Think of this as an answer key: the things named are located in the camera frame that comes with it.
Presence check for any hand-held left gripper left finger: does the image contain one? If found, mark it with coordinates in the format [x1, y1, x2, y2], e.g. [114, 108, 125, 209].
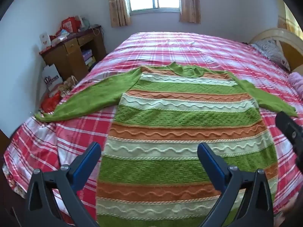
[24, 142, 102, 227]

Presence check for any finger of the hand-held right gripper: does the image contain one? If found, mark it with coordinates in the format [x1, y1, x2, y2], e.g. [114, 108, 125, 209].
[275, 111, 303, 171]

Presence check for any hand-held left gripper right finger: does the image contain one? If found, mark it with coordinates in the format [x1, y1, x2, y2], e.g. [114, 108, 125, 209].
[198, 142, 275, 227]

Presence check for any green striped knit sweater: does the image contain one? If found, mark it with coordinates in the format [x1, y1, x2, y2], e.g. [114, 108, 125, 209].
[35, 62, 298, 227]

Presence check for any pink pillow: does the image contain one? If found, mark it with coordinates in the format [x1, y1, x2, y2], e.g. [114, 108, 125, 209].
[288, 72, 303, 100]

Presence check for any red plastic bag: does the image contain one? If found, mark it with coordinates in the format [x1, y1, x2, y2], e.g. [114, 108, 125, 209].
[40, 91, 62, 113]

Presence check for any grey patterned pillow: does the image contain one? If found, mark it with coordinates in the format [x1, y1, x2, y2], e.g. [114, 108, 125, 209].
[252, 39, 291, 71]

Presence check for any cream wooden headboard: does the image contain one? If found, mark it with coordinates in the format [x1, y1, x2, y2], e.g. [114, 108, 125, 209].
[250, 28, 303, 72]

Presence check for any woven patterned bag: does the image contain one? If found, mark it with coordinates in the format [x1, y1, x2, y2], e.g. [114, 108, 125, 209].
[58, 76, 78, 97]

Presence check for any white paper shopping bag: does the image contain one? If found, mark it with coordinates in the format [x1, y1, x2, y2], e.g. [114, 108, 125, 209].
[43, 64, 63, 92]

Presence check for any stack of books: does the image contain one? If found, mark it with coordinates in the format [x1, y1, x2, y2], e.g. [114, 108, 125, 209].
[82, 49, 96, 67]

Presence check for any brown wooden desk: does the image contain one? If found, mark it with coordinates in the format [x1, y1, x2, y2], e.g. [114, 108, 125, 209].
[39, 26, 107, 81]

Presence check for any bed with red plaid sheet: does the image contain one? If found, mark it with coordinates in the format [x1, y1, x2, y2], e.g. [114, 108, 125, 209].
[2, 31, 303, 227]

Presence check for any white card box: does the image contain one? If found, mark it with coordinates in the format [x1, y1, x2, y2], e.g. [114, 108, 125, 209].
[39, 32, 52, 52]

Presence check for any pile of packets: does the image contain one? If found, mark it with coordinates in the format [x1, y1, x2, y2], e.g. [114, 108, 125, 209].
[48, 28, 70, 47]

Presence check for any red gift box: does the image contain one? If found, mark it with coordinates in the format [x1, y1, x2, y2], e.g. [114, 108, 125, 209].
[62, 16, 80, 33]

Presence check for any beige patterned curtain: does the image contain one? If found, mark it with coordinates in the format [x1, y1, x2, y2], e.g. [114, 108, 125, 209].
[108, 0, 131, 27]
[179, 0, 201, 24]

